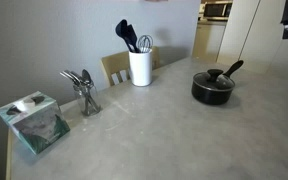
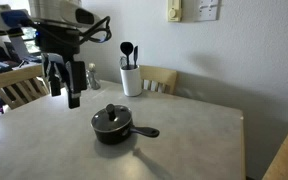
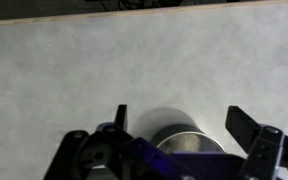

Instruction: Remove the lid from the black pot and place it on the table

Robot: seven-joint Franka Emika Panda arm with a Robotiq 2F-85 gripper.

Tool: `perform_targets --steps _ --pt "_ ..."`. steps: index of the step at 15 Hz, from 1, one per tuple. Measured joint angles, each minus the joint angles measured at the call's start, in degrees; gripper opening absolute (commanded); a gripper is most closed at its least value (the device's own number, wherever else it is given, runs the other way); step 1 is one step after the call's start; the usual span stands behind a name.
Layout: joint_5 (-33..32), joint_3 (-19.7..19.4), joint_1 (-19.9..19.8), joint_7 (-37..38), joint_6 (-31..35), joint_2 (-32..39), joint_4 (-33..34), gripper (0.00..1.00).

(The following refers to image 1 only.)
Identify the microwave oven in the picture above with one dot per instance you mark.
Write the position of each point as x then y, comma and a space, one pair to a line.
217, 10

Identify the teal tissue box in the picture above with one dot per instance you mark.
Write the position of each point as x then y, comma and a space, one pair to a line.
36, 120

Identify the black pot with handle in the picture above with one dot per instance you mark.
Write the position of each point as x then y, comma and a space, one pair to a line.
211, 97

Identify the black spatula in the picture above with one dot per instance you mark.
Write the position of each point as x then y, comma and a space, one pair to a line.
132, 38

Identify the black spoon ladle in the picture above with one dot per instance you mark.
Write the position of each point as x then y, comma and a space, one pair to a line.
121, 31

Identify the metal whisk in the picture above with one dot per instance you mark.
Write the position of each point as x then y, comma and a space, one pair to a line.
145, 43

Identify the glass lid with black knob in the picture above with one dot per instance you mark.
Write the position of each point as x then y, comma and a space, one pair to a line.
214, 79

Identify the metal spoon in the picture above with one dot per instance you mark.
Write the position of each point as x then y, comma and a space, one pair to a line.
87, 81

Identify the metal cutlery handle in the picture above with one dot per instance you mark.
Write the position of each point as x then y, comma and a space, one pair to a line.
67, 75

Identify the wooden chair at wall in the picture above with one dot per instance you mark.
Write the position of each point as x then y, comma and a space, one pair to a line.
116, 63

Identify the white utensil holder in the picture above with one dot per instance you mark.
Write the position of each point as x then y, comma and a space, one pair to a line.
141, 68

